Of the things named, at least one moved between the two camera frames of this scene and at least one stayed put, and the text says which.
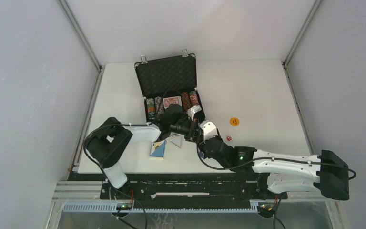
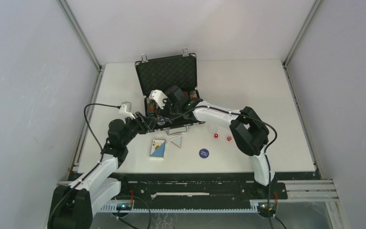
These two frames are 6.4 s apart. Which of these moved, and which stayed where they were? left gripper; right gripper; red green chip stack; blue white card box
Moved: right gripper; left gripper
Stayed: blue white card box; red green chip stack
